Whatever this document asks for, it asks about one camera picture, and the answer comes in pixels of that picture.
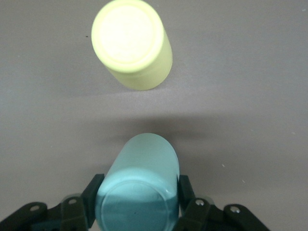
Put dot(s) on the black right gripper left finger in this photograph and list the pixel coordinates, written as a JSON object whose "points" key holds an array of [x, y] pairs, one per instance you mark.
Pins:
{"points": [[72, 216]]}

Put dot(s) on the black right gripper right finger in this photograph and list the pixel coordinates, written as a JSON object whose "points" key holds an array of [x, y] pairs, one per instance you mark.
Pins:
{"points": [[204, 216]]}

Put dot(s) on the mint green plastic cup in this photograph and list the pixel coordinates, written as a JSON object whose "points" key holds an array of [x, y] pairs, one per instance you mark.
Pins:
{"points": [[142, 183]]}

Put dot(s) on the yellow plastic cup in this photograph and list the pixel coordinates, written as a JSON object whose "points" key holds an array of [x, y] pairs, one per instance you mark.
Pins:
{"points": [[130, 36]]}

